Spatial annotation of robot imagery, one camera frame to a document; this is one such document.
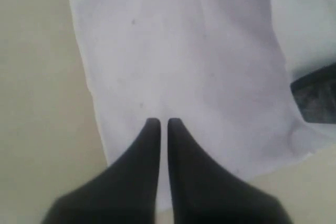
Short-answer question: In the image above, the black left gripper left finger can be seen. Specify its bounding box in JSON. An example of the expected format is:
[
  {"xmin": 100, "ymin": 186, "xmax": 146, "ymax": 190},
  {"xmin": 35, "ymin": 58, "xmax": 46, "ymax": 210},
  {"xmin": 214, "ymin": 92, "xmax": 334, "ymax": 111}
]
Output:
[{"xmin": 43, "ymin": 118, "xmax": 161, "ymax": 223}]

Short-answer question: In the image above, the white t-shirt red print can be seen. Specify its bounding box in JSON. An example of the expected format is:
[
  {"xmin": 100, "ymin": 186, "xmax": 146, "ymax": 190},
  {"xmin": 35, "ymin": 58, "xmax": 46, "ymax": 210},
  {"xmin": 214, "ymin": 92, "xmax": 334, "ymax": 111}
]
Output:
[{"xmin": 61, "ymin": 0, "xmax": 336, "ymax": 213}]

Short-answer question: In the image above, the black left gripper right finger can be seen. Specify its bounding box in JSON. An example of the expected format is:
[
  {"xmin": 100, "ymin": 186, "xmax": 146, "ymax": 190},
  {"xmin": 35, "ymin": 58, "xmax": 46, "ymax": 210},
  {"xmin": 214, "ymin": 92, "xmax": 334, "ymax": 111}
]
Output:
[{"xmin": 167, "ymin": 118, "xmax": 292, "ymax": 223}]

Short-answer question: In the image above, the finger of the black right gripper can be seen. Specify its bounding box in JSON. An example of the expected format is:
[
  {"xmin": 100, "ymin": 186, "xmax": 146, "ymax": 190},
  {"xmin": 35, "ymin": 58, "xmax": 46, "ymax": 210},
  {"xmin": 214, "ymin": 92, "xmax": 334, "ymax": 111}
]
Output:
[{"xmin": 290, "ymin": 63, "xmax": 335, "ymax": 124}]

